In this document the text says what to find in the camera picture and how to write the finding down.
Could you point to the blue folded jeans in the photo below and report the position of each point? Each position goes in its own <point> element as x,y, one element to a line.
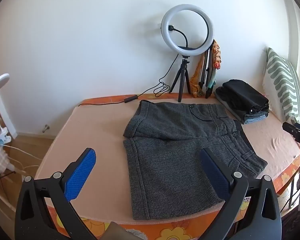
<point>256,118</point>

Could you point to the orange floral bed sheet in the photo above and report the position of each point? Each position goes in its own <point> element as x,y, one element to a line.
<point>180,230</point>

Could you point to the black mini tripod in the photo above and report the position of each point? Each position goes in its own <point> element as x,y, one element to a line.
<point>183,75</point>

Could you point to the folded black tripod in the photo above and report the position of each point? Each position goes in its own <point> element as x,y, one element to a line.
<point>208,62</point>

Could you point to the green striped white pillow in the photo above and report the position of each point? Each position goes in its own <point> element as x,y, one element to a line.
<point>282,80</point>

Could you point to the grey tweed pants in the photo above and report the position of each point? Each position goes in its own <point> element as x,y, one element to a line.
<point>165,167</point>

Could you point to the metal door stop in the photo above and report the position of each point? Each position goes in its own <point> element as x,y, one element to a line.
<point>45,128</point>

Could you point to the dark grey folded pants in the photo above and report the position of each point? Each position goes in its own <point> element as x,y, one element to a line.
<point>230,105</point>

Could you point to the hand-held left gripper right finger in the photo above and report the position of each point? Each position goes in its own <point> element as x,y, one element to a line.
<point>215,175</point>

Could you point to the peach blanket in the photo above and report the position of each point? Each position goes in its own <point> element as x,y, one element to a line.
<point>95,130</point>

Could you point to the stack of folded dark clothes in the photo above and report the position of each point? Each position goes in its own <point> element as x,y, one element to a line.
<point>245,92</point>

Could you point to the white clip desk lamp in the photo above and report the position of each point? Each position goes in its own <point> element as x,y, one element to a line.
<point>0,80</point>

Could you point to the orange floral scarf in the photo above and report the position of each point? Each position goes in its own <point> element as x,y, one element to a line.
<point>216,55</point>

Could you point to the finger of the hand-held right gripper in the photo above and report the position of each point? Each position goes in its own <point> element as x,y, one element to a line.
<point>297,133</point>

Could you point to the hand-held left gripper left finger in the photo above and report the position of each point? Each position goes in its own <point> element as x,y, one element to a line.
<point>81,172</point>

